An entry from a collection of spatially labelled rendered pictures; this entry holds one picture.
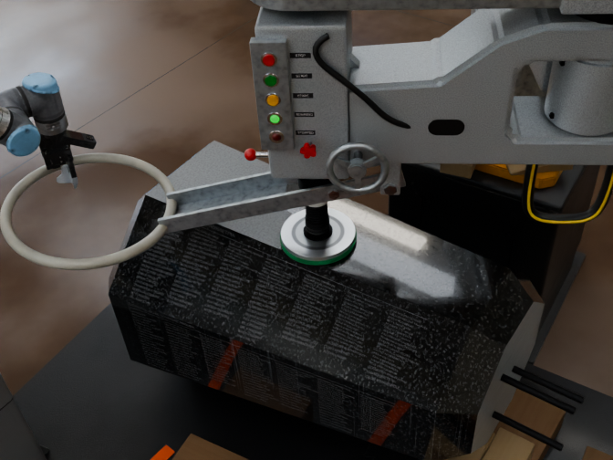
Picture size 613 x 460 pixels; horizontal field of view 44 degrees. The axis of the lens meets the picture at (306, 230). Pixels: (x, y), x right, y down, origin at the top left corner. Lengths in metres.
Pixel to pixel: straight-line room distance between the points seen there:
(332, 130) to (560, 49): 0.53
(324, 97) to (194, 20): 3.55
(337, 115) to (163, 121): 2.56
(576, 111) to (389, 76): 0.43
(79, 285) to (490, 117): 2.11
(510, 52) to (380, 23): 3.36
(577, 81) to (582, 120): 0.10
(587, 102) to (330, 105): 0.57
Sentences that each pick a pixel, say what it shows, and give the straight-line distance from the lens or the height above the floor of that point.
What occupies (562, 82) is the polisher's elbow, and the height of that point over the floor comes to 1.37.
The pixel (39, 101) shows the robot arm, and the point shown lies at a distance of 2.23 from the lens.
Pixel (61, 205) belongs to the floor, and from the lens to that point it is 3.82.
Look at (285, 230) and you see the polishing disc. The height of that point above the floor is 0.85.
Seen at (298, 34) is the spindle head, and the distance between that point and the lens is 1.66.
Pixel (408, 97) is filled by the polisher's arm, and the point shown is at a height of 1.36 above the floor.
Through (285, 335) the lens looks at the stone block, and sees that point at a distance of 2.12.
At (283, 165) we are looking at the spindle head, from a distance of 1.85.
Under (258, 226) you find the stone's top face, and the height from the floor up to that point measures 0.82.
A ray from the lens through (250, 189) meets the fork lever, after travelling 2.12.
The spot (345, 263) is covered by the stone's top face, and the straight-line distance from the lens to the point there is 2.08.
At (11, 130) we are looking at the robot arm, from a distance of 2.08.
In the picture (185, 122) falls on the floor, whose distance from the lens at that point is 4.20.
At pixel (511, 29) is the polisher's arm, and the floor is 1.51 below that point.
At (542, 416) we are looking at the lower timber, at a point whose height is 0.12.
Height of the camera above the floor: 2.29
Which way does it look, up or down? 42 degrees down
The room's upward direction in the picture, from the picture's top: 4 degrees counter-clockwise
